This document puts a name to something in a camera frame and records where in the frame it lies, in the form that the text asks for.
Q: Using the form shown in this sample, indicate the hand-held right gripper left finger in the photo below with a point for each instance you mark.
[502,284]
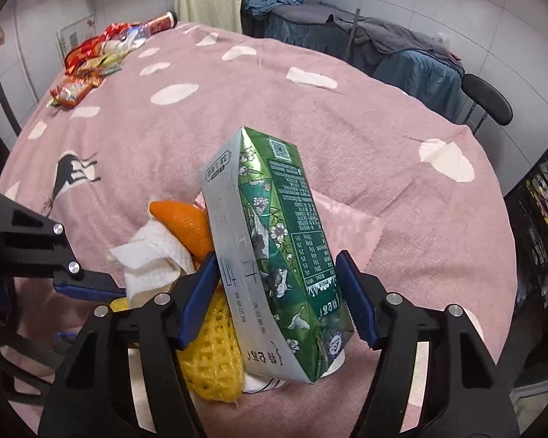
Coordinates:
[201,301]

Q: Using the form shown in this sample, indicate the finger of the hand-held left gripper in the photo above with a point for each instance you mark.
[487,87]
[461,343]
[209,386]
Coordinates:
[36,351]
[91,290]

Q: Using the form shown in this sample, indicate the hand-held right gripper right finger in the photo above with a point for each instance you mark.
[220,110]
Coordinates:
[356,301]

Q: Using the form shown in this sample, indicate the yellow foam fruit net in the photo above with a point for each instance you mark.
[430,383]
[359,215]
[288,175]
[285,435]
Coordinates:
[210,365]

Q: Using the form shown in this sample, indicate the white paper towel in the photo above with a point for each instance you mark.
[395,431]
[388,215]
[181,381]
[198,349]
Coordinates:
[150,255]

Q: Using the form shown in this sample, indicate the green and silver drink carton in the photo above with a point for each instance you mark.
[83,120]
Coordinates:
[278,237]

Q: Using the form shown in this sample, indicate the pile of snack packets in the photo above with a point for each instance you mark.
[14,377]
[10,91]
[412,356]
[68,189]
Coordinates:
[80,91]

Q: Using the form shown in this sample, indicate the black mesh trolley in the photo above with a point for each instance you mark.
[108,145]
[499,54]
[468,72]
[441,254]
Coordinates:
[529,200]

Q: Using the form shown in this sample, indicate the blue skirted massage bed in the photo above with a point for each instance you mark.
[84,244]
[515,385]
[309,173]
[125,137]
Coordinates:
[415,77]

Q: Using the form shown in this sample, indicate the black round stool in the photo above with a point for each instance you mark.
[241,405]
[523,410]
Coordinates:
[488,96]

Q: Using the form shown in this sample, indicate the clear plastic bottle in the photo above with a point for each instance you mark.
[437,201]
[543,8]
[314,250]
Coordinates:
[118,44]

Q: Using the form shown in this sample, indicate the white notice sheet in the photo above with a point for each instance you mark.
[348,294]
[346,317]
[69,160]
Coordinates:
[75,36]

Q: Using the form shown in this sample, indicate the grey blanket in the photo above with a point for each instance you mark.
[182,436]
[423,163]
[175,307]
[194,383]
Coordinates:
[392,36]

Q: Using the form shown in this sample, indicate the white floor lamp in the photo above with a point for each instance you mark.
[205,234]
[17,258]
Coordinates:
[354,32]

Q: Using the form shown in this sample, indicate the red crisps can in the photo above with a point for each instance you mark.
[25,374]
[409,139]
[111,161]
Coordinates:
[160,22]

